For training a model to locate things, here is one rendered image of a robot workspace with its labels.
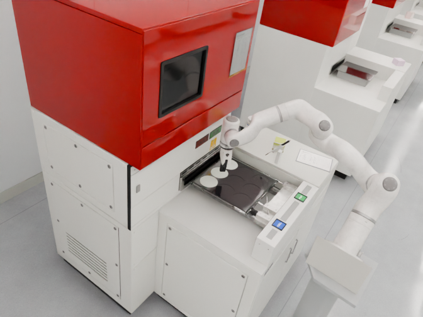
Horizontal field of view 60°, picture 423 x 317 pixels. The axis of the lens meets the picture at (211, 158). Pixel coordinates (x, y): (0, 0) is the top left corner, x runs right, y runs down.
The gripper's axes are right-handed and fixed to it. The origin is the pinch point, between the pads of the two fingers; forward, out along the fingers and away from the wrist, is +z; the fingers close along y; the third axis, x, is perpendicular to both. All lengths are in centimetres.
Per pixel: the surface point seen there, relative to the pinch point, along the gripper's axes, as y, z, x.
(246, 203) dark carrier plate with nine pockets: -19.4, 8.1, -11.3
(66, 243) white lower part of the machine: 5, 69, 90
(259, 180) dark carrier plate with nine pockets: -0.4, 8.0, -22.7
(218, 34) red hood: 0, -73, 13
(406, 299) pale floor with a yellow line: -23, 98, -148
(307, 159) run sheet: 13, 1, -54
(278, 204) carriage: -17.9, 10.0, -30.0
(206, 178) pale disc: -0.3, 8.0, 8.1
